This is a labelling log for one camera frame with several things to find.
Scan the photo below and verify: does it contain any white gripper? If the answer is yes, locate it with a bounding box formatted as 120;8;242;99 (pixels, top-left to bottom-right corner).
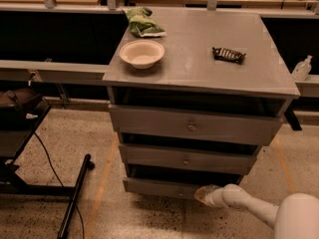
194;185;226;207

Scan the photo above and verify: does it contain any grey bottom drawer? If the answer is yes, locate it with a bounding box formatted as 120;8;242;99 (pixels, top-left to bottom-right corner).
124;164;242;199

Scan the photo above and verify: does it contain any grey drawer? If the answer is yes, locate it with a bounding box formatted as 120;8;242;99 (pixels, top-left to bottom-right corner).
124;164;242;199
119;143;256;175
109;105;282;145

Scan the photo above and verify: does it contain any grey top drawer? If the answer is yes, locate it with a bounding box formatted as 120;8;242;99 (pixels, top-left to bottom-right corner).
109;105;282;145

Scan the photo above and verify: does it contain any grey middle drawer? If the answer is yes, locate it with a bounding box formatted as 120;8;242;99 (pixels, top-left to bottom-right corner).
119;143;256;175

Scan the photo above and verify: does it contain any grey wooden drawer cabinet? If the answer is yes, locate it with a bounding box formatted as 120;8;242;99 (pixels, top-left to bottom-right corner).
102;6;301;187

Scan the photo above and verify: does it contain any dark candy bar wrapper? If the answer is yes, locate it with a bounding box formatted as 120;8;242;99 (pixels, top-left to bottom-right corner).
212;48;245;64

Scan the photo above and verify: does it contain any white paper bowl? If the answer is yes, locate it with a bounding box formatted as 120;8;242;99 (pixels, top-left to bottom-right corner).
120;40;164;70

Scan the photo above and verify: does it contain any clear hand sanitizer bottle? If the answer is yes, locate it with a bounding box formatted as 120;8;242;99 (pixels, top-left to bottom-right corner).
292;55;312;81

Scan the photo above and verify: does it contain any green chip bag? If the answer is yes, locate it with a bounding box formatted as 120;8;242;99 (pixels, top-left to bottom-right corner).
125;7;165;38

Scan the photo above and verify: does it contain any dark bag on cart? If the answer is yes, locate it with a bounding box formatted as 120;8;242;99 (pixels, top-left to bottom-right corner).
0;88;49;130

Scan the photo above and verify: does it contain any black floor cable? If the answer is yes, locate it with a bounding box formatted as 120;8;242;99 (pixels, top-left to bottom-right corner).
34;131;86;239

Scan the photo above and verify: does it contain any black cart frame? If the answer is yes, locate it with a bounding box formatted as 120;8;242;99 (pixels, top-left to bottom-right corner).
0;106;95;239

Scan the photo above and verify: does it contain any grey metal rail shelf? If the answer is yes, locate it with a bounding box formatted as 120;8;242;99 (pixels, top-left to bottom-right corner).
0;60;110;85

